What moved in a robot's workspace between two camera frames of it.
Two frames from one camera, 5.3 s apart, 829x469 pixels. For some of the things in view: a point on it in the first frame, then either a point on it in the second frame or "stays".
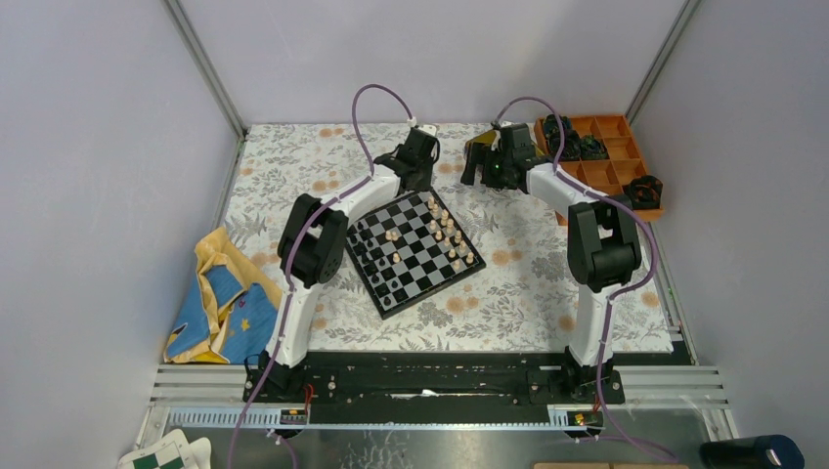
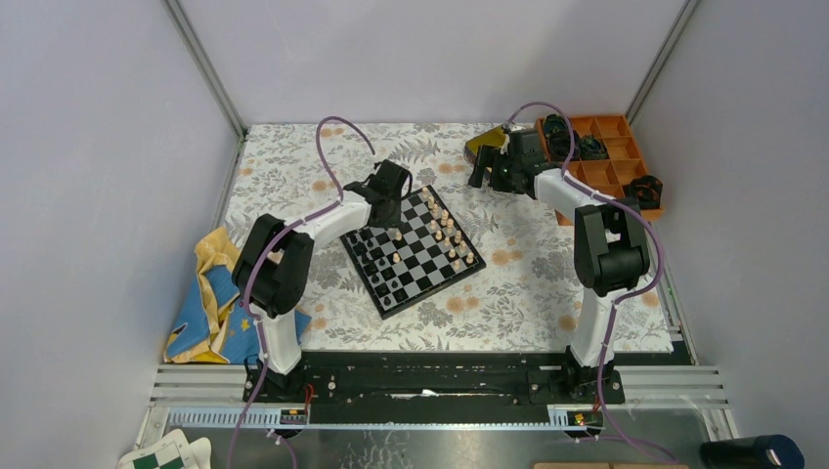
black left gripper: (419, 184) → (391, 221)
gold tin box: (487, 138) stays
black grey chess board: (409, 250) stays
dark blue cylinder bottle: (764, 451) stays
